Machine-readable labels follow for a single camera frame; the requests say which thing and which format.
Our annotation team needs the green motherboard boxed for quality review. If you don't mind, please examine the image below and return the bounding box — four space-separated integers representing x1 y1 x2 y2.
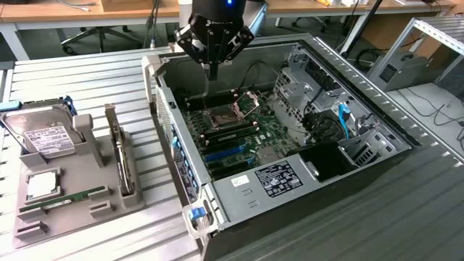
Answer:
178 89 301 182

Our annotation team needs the grey printed parts rack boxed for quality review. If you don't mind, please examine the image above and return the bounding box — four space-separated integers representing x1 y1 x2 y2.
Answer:
12 113 148 250

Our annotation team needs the metal socket cover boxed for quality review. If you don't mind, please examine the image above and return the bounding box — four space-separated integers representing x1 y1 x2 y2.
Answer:
230 91 262 120

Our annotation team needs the silver hard disk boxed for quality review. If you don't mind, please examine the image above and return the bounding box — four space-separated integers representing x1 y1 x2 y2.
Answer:
0 104 82 160

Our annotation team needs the black internal cable bundle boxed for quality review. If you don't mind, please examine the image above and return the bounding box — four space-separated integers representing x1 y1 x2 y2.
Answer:
301 110 345 145

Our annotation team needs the graphics card with black cooler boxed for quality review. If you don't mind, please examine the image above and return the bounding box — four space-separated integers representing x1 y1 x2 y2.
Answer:
104 103 136 197

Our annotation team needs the CPU socket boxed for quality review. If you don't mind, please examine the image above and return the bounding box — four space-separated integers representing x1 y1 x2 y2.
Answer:
202 104 256 130

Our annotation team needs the grey power supply unit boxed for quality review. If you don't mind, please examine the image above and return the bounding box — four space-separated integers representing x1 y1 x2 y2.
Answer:
210 155 321 228

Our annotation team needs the small cardboard box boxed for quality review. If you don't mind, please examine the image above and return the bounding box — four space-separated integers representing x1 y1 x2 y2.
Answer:
100 0 156 12

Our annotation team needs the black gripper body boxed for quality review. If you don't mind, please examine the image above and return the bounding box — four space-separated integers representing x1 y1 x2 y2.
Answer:
189 0 248 35

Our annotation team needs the thin black cable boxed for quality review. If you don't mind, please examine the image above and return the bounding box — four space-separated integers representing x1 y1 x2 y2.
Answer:
396 86 464 127

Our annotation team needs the green RAM stick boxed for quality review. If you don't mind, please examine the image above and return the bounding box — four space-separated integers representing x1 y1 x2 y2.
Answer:
17 186 109 213

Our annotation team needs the grey metal disk bay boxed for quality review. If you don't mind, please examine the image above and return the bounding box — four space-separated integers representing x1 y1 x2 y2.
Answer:
270 45 349 115

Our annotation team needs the aluminium profile frame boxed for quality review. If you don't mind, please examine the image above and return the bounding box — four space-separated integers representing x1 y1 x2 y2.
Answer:
365 16 464 93

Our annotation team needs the grey office chair base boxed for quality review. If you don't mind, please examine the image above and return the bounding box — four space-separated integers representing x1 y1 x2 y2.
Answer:
60 26 142 55

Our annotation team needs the black tripod leg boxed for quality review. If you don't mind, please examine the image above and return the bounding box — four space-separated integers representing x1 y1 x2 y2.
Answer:
338 0 384 59

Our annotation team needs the grey computer tower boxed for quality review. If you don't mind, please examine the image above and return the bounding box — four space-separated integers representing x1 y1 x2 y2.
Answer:
376 53 441 92

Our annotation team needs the blue disk wire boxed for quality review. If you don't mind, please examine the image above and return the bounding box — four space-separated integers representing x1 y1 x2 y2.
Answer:
336 103 350 141

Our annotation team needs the perforated metal bracket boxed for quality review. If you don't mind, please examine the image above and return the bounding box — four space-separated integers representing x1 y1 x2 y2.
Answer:
336 129 388 168

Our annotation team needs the CPU chip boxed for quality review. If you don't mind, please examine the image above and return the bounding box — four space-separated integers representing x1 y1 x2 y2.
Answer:
25 171 61 201

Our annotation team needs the installed RAM stick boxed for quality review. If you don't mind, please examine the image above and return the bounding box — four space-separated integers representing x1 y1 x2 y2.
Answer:
206 129 254 145

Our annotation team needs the hanging grey cable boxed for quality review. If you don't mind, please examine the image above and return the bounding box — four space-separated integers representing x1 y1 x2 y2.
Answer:
144 0 162 49

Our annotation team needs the open grey PC case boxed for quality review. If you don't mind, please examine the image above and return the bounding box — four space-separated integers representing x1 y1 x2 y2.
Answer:
140 32 424 261

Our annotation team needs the long PCIe expansion slot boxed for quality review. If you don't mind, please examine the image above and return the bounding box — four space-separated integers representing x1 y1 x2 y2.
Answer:
204 145 248 163

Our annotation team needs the wooden desk white frame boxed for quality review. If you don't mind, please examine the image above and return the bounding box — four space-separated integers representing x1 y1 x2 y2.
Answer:
264 0 458 55
0 0 181 60

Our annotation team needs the black coiled cable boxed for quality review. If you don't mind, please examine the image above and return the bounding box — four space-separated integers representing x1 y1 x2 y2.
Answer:
353 48 384 72

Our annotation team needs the blue disk caddy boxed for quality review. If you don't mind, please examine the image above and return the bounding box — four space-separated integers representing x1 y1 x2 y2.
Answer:
0 94 78 128

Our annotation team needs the black looped wire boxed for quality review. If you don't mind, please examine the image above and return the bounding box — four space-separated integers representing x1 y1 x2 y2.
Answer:
241 61 282 92

